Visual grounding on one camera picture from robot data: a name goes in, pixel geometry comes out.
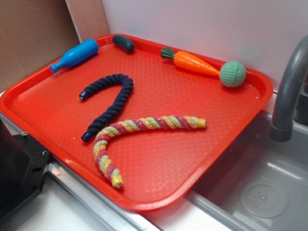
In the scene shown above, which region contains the red plastic tray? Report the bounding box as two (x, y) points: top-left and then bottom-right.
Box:
(0, 36), (273, 212)

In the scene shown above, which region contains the grey toy faucet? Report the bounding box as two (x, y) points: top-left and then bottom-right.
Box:
(270, 36), (308, 142)

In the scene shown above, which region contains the dark green toy cucumber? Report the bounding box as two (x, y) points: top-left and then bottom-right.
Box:
(112, 35), (135, 53)

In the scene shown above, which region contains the blue toy bottle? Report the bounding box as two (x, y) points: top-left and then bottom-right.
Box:
(49, 38), (99, 73)

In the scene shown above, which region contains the orange toy carrot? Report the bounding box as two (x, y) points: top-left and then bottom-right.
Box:
(160, 47), (219, 77)

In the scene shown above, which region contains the green rubber ball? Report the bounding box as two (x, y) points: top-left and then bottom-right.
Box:
(219, 61), (246, 88)

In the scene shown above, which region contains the brown cardboard panel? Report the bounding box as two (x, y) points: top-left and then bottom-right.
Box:
(0, 0), (79, 91)

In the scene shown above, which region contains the navy blue rope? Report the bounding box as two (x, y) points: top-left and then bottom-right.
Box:
(79, 74), (134, 142)

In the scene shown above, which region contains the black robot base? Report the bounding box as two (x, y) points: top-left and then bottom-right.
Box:
(0, 121), (51, 223)

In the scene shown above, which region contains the grey plastic sink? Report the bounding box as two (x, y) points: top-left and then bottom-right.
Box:
(145, 97), (308, 231)

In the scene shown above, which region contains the multicolour braided rope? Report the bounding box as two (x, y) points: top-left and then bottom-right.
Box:
(93, 115), (207, 189)

